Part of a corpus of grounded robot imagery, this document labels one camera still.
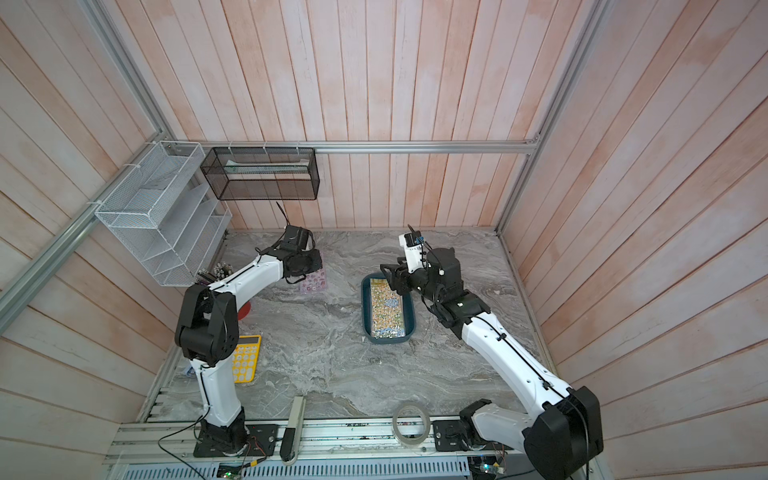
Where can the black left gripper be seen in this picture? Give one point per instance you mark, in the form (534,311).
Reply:
(316,263)

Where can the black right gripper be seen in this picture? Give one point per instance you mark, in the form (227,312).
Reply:
(402,276)

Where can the teal storage box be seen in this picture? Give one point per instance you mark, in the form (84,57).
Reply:
(408,311)

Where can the pink sticker sheet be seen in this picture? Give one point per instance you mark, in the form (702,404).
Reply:
(314,282)

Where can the colourful small sticker sheet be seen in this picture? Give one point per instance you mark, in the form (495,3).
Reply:
(387,318)

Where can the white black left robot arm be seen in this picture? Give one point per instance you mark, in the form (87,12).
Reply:
(208,333)

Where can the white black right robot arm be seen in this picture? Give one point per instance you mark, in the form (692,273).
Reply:
(560,429)

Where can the red pencil cup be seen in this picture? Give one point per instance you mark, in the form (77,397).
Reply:
(219,272)

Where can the yellow calculator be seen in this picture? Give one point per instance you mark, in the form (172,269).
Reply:
(245,358)

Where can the clear tape roll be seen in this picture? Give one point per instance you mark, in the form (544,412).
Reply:
(411,424)

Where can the grey stapler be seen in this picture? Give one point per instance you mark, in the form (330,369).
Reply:
(291,438)

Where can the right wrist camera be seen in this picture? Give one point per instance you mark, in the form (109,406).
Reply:
(413,246)

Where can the black mesh wall basket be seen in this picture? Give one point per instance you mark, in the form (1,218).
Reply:
(262,173)

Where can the white mesh wall shelf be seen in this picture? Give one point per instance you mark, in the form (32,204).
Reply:
(171,225)

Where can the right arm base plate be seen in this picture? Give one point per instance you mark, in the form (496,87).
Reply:
(453,435)

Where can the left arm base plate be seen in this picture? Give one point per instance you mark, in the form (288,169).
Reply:
(237,440)

